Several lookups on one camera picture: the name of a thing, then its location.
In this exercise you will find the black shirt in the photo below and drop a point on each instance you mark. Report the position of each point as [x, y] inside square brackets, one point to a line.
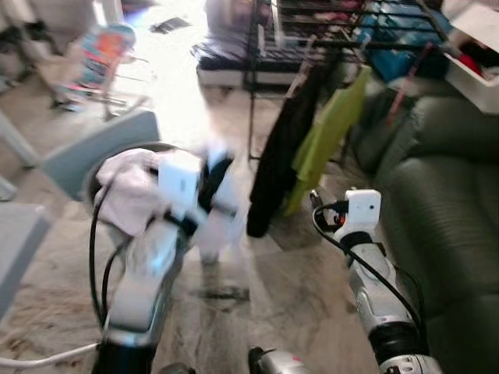
[277, 171]

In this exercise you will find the grey robot right leg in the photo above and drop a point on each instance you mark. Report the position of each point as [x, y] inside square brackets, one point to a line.
[281, 362]

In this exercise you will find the grey laundry basket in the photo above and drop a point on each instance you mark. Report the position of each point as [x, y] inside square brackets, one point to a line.
[144, 146]

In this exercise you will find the small black cloth item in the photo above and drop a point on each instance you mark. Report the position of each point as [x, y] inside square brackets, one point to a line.
[170, 26]

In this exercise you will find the colourful baby bouncer seat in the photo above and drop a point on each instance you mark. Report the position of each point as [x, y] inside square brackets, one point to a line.
[105, 54]

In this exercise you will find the blue suitcase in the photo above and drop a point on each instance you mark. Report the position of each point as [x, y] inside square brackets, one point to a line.
[405, 62]

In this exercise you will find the red cloth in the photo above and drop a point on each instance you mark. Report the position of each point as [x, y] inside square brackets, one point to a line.
[468, 62]

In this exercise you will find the grey robot leg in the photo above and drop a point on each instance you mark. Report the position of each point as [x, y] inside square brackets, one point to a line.
[178, 368]
[281, 362]

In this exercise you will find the black metal drying rack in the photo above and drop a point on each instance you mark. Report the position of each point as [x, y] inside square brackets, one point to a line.
[251, 109]

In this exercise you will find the white printed shirt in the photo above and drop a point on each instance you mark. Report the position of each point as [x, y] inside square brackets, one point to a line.
[129, 195]

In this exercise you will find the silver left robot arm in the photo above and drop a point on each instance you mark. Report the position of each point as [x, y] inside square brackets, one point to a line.
[148, 280]

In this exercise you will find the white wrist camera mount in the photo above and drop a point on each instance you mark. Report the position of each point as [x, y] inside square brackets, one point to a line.
[179, 183]
[362, 210]

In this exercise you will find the white paper sheet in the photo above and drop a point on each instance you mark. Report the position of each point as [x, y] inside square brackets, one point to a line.
[479, 27]

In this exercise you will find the white plastic storage box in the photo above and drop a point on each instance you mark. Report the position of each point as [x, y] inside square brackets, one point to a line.
[475, 89]

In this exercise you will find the dark green leather sofa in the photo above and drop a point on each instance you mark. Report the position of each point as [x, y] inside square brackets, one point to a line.
[444, 202]

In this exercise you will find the lime green shirt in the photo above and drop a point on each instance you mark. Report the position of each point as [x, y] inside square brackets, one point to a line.
[327, 132]

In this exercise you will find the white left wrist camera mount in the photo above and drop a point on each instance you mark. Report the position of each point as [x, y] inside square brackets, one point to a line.
[179, 183]

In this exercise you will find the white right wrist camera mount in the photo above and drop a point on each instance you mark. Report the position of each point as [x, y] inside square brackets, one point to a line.
[362, 210]

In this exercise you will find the grey robot left leg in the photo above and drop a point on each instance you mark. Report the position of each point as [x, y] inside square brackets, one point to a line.
[178, 368]

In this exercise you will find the dark blue folded mattress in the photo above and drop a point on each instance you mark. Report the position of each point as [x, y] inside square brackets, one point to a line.
[226, 54]

